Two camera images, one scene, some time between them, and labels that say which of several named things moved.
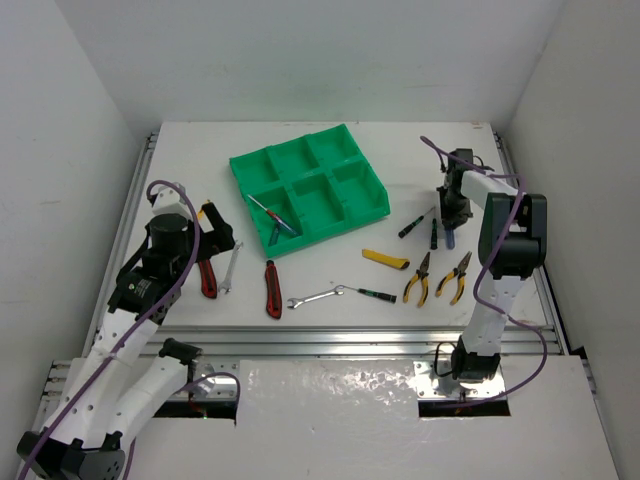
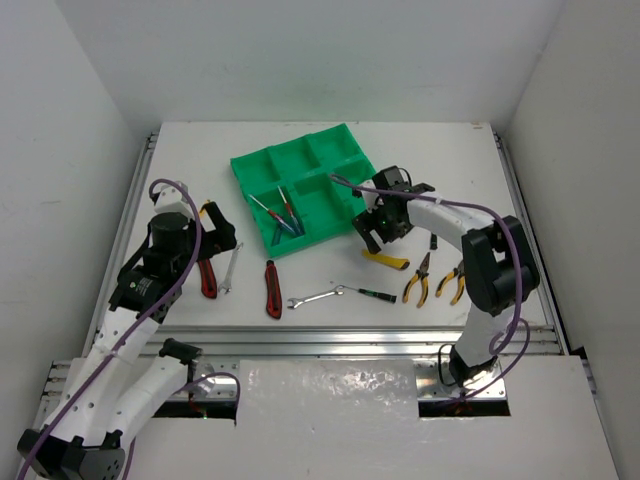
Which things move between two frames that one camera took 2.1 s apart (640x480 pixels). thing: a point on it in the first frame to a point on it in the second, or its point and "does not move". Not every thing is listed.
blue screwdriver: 275,235 does not move
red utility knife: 274,305 does not move
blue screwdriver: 450,239 to 296,225
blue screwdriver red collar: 275,217 does not move
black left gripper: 218,232 does not move
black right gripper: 452,217 to 368,222
